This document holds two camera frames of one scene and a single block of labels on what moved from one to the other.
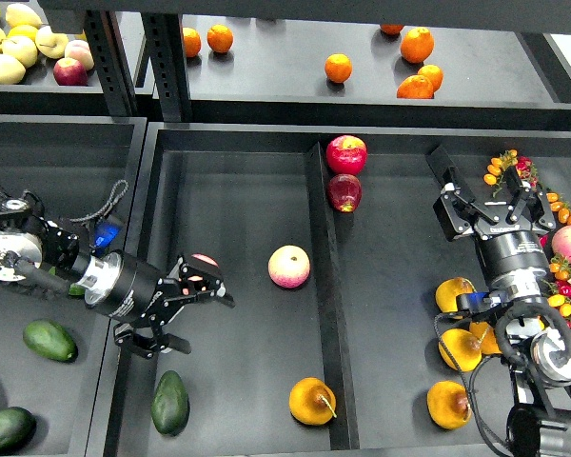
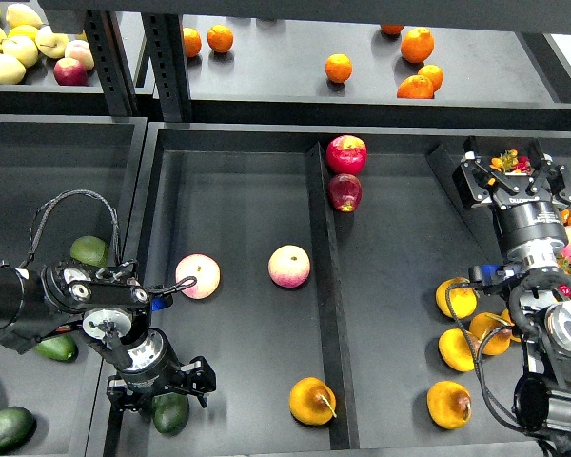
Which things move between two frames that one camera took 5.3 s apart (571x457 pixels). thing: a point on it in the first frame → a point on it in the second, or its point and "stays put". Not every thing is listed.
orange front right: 416,87 stays put
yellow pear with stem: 312,402 stays put
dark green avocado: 170,405 stays put
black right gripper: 513,255 → 538,222
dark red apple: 344,191 stays put
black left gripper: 127,290 → 156,367
